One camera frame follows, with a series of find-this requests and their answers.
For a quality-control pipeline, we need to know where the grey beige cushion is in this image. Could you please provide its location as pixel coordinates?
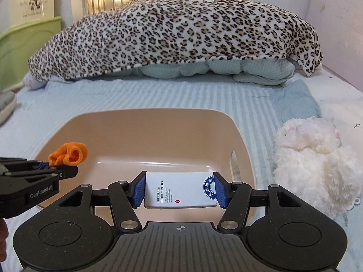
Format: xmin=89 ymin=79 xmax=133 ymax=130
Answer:
xmin=0 ymin=91 xmax=17 ymax=125

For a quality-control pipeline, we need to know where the leopard print blanket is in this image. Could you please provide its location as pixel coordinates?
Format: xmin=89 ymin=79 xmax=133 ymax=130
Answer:
xmin=28 ymin=0 xmax=323 ymax=82

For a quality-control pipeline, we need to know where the white fluffy plush toy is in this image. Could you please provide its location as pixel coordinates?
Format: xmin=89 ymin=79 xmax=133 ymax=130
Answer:
xmin=272 ymin=117 xmax=362 ymax=219

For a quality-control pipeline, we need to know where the orange fuzzy sock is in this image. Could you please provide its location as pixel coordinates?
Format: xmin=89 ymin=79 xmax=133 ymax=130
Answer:
xmin=48 ymin=143 xmax=88 ymax=166

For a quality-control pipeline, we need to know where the white plastic storage box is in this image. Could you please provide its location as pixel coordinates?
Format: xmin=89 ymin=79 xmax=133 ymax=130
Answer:
xmin=1 ymin=0 xmax=55 ymax=32

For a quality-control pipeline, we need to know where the green plastic storage bin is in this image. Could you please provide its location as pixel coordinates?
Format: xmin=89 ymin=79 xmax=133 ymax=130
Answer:
xmin=1 ymin=17 xmax=61 ymax=92

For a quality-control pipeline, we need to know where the tan plastic storage basket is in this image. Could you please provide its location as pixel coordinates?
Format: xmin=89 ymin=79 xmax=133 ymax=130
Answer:
xmin=34 ymin=107 xmax=257 ymax=224

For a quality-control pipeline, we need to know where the white hotel supplies box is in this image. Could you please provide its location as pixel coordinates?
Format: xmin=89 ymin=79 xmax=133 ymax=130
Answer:
xmin=144 ymin=172 xmax=217 ymax=209

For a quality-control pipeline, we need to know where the light teal quilted comforter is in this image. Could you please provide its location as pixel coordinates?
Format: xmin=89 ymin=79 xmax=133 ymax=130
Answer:
xmin=110 ymin=59 xmax=295 ymax=86

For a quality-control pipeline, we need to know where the striped blue bed sheet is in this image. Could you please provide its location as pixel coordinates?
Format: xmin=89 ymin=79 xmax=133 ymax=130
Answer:
xmin=0 ymin=76 xmax=363 ymax=272

